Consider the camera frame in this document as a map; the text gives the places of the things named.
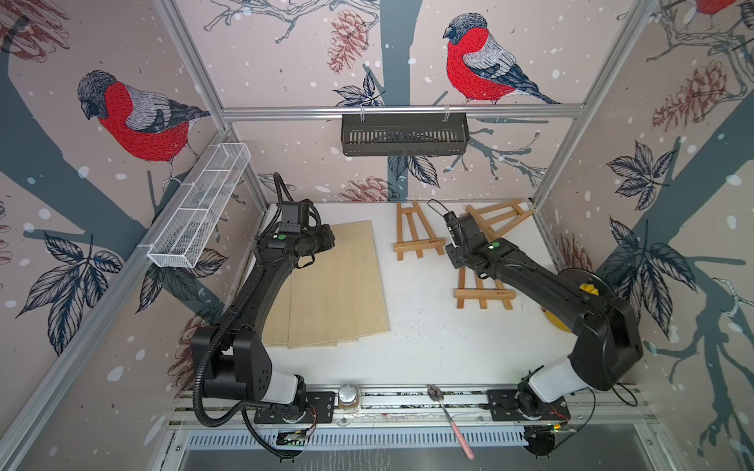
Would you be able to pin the small glass jar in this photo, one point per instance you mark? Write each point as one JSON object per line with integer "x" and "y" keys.
{"x": 349, "y": 398}

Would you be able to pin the white wire mesh basket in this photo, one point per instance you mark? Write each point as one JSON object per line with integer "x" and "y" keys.
{"x": 188, "y": 231}

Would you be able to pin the small circuit board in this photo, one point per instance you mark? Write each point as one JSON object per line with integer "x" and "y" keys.
{"x": 291, "y": 439}

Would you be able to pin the wooden easel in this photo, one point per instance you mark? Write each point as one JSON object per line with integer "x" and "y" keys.
{"x": 496, "y": 220}
{"x": 478, "y": 292}
{"x": 414, "y": 233}

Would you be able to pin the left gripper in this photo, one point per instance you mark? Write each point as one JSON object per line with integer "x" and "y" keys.
{"x": 327, "y": 238}

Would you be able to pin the black disc yellow knob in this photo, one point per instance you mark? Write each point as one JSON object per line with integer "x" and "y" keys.
{"x": 575, "y": 291}

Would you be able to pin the black hanging basket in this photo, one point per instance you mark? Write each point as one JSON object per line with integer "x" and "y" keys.
{"x": 414, "y": 134}

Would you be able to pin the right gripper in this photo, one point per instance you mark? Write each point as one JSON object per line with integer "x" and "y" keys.
{"x": 451, "y": 250}

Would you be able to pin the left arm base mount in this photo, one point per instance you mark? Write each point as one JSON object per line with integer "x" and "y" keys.
{"x": 320, "y": 408}

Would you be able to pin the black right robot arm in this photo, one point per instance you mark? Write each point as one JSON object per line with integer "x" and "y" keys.
{"x": 605, "y": 325}

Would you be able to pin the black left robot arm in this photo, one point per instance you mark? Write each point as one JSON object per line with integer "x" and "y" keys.
{"x": 232, "y": 368}

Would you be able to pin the spoon with pink handle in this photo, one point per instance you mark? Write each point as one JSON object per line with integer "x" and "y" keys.
{"x": 436, "y": 394}

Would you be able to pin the plywood board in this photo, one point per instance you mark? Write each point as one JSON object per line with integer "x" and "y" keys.
{"x": 277, "y": 324}
{"x": 351, "y": 275}
{"x": 312, "y": 323}

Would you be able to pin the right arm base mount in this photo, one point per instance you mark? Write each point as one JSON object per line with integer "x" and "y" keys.
{"x": 515, "y": 405}

